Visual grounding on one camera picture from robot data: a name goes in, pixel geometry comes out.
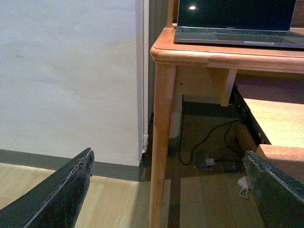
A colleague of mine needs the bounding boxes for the black floor cable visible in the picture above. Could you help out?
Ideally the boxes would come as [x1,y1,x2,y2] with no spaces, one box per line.
[178,95,245,166]

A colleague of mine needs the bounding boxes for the wooden keyboard tray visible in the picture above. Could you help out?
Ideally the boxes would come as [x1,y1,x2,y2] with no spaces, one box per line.
[233,82,304,181]

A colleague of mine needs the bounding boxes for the white power adapter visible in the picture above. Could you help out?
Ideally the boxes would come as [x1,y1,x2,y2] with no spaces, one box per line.
[237,176,249,199]

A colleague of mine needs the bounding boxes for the white wall conduit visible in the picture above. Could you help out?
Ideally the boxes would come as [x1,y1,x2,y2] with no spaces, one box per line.
[142,0,149,154]

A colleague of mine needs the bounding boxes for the wooden desk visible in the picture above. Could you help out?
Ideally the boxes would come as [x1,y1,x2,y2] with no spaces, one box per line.
[149,0,304,228]

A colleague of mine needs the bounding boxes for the grey laptop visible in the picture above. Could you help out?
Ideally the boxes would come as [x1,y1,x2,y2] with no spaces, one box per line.
[174,0,304,49]

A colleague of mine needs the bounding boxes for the power strip on floor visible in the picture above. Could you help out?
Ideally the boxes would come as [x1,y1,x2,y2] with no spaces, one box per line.
[194,151,238,172]

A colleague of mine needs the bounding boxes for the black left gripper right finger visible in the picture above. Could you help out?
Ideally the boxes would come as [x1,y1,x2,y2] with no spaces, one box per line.
[243,151,304,228]

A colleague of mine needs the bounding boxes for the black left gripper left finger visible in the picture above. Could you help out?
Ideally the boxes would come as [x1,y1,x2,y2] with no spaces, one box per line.
[0,148,95,228]

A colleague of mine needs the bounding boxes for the white pipe with grey base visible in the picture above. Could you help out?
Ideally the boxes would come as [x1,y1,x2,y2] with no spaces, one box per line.
[168,93,182,153]

